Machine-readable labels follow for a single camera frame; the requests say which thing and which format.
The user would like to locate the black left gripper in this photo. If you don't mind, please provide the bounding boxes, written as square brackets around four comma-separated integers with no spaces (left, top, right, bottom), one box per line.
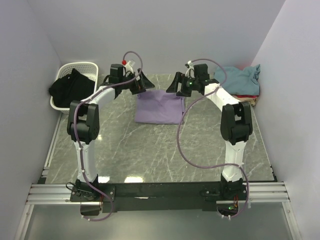
[119,68,155,95]

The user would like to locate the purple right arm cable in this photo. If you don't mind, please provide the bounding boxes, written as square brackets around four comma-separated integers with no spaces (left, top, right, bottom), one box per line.
[176,58,250,221]

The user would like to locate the black t shirt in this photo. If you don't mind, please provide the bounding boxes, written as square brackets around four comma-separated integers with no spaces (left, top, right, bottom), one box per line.
[48,68,95,108]

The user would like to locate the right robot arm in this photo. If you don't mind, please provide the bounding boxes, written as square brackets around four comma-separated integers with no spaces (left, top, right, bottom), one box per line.
[166,60,253,200]

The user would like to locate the red folded t shirt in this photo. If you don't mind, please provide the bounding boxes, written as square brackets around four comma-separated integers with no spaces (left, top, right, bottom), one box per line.
[232,95,259,99]

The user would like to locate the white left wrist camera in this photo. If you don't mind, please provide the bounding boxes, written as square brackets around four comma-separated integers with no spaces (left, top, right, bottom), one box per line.
[121,59,136,73]

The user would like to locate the teal folded t shirt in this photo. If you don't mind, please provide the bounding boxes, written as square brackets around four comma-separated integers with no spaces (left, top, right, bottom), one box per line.
[213,64,261,96]

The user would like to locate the purple t shirt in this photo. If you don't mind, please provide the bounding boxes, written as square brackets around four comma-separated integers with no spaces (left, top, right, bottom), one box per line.
[134,89,185,125]

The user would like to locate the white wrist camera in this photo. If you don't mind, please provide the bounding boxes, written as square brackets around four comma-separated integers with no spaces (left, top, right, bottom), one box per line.
[185,60,194,78]
[121,59,136,73]

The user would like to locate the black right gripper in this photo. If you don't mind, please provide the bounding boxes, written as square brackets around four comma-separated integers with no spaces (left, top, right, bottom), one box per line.
[166,72,199,98]

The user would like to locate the aluminium rail frame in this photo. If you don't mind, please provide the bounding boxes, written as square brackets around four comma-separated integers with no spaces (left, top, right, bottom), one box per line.
[27,117,292,240]

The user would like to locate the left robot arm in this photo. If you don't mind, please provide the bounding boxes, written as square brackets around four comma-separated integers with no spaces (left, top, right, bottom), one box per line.
[67,63,155,201]

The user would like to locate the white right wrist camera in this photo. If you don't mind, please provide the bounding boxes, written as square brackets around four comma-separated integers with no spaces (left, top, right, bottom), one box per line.
[185,60,194,78]

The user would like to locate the white laundry basket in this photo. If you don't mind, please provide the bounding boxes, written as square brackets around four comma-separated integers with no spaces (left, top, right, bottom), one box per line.
[48,62,99,114]

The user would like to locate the tan folded t shirt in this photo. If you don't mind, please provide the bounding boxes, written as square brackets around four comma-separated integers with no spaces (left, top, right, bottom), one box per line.
[239,97,257,107]

